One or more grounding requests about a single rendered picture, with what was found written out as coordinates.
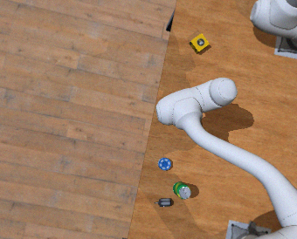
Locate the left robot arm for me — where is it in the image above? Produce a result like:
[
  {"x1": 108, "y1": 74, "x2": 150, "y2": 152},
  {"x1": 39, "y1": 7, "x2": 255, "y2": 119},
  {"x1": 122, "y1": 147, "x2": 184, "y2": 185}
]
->
[{"x1": 155, "y1": 78, "x2": 297, "y2": 239}]

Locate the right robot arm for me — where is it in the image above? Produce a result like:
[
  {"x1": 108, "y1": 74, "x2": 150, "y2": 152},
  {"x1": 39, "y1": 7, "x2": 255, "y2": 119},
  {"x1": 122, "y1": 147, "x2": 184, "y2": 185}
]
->
[{"x1": 251, "y1": 0, "x2": 297, "y2": 54}]

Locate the green drink can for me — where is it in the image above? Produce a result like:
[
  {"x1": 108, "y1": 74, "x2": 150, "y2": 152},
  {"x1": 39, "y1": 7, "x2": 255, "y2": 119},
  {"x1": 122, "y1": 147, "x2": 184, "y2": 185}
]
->
[{"x1": 173, "y1": 181, "x2": 191, "y2": 200}]

